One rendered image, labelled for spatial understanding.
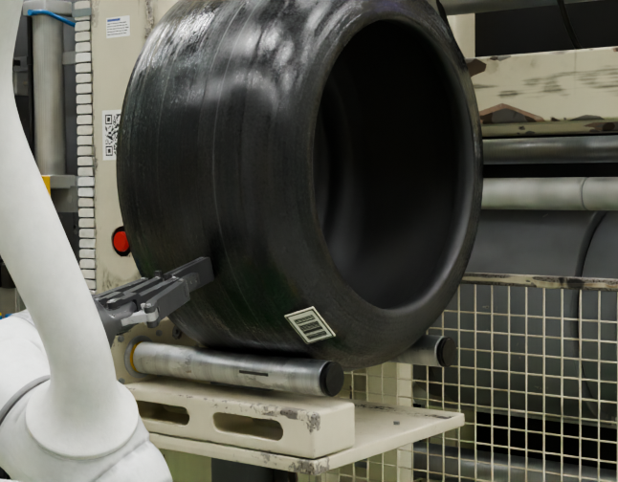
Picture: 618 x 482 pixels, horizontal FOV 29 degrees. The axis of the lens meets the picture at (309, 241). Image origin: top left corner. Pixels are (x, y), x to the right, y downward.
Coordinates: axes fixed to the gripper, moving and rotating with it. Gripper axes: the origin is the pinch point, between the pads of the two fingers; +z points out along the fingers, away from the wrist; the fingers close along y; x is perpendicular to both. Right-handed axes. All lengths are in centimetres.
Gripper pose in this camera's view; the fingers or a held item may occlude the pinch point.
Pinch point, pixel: (188, 276)
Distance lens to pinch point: 145.7
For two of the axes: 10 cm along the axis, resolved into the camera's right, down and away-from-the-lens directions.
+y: -8.0, -0.2, 6.0
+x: 1.6, 9.6, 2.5
